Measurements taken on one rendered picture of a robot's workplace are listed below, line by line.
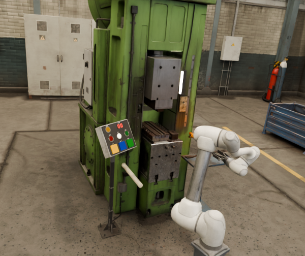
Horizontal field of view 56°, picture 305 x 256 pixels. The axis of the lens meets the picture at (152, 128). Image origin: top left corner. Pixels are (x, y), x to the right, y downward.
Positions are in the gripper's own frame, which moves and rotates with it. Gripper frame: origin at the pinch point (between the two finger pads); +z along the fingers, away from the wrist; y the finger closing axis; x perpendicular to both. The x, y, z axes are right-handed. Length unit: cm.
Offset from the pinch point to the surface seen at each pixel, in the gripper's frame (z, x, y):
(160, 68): 46, 71, -46
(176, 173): 42, -43, -17
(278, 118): 217, -50, 311
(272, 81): 494, -24, 554
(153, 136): 45, 2, -47
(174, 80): 47, 61, -29
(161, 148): 40, -9, -39
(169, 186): 42, -58, -24
